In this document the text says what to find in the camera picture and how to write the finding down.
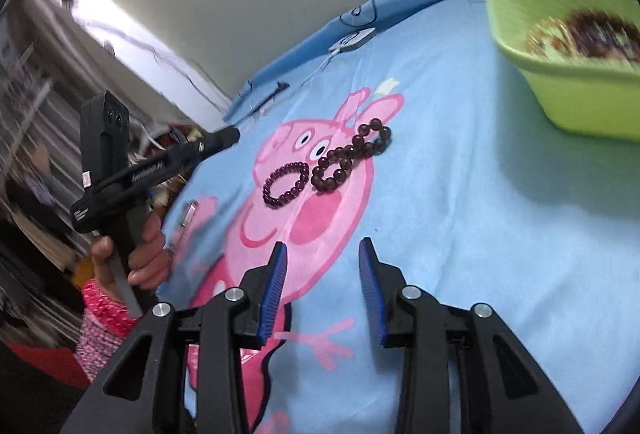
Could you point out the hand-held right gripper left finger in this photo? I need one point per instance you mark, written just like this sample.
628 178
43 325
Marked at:
272 299

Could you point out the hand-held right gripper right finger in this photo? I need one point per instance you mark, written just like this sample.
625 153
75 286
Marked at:
372 299

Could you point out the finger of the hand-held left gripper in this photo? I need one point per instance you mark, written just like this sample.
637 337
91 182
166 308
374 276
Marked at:
210 145

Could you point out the green tray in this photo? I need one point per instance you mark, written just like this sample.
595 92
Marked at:
585 99

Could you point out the person's left forearm pink sleeve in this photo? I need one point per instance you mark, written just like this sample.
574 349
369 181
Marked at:
100 334

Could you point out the person's left hand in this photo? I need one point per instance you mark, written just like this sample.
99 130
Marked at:
150 259

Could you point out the small silver clip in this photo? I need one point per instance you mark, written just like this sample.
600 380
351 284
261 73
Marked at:
187 214

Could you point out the cluttered shelf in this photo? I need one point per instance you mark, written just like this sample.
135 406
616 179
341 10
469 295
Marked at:
35 124

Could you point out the black hair pin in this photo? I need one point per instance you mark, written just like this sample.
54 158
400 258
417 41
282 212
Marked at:
275 90

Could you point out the blue cartoon printed blanket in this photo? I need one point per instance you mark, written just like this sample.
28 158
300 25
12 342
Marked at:
450 239

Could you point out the small white device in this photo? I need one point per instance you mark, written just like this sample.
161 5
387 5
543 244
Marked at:
352 41

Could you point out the red mat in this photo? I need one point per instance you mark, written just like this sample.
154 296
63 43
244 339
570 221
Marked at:
45 359

